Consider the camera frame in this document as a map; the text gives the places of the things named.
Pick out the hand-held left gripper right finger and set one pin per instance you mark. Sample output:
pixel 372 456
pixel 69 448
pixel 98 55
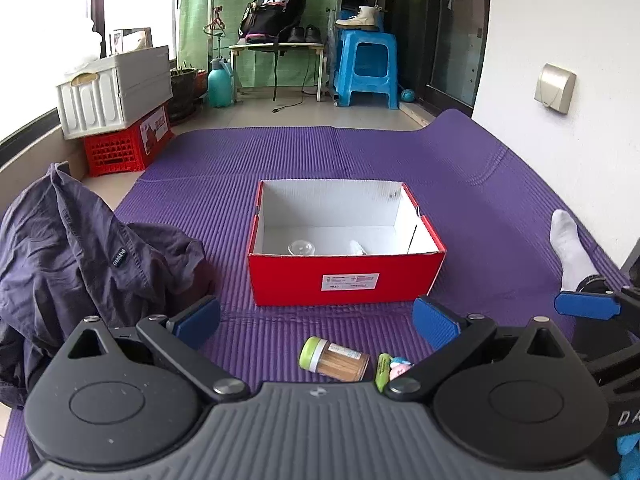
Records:
pixel 435 325

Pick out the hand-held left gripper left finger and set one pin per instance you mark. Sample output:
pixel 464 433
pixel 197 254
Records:
pixel 197 321

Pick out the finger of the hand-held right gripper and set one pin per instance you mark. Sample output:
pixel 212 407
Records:
pixel 585 304

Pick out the red cardboard box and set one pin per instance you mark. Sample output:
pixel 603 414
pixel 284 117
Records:
pixel 290 280

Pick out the person's right hand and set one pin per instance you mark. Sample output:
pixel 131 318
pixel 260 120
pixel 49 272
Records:
pixel 630 455

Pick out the pink and blue small item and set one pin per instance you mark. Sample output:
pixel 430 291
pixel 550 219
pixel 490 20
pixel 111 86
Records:
pixel 401 367

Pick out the person's foot in white sock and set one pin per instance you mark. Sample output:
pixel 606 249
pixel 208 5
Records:
pixel 567 250

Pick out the green tube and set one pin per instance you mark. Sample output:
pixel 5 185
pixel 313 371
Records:
pixel 383 370

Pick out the green-lidded toothpick jar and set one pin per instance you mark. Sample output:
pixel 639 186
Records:
pixel 340 362

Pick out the white plastic item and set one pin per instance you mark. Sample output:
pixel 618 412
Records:
pixel 357 247

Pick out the clear glass item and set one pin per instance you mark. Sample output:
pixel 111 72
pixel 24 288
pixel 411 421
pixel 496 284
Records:
pixel 301 247

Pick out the dark grey cloth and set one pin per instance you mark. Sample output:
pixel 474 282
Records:
pixel 75 250

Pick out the red plastic crate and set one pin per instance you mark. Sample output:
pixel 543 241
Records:
pixel 115 152

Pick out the purple ribbed mat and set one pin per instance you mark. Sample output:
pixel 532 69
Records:
pixel 350 155

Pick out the dark plant pot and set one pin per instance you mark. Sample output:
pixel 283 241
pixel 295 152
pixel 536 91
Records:
pixel 182 92

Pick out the blue ball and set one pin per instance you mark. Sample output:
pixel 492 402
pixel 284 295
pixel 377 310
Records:
pixel 407 95

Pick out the teal spray bottle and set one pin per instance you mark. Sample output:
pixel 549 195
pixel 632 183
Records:
pixel 220 85

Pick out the red flower pot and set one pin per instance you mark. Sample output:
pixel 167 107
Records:
pixel 201 82

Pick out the white storage crate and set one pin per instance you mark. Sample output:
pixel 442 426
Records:
pixel 120 90

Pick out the blue plastic stool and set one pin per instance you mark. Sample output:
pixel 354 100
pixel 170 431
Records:
pixel 367 75

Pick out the small wooden table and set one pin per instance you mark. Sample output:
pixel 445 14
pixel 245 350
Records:
pixel 280 46

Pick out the dark glass door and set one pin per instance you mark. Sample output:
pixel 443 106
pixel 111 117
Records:
pixel 450 35

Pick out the brown clothes hanger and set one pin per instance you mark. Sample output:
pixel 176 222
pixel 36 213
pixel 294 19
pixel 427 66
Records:
pixel 216 20

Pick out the black shoe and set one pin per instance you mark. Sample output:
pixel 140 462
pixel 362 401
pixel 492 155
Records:
pixel 296 35
pixel 314 34

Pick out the white boot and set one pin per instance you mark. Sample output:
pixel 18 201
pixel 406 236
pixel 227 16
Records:
pixel 362 19

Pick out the black backpack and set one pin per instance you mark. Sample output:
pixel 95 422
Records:
pixel 272 10

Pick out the beige wall socket cover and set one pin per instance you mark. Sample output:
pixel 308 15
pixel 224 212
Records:
pixel 555 87

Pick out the picture frame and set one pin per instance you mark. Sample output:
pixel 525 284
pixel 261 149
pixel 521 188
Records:
pixel 131 40

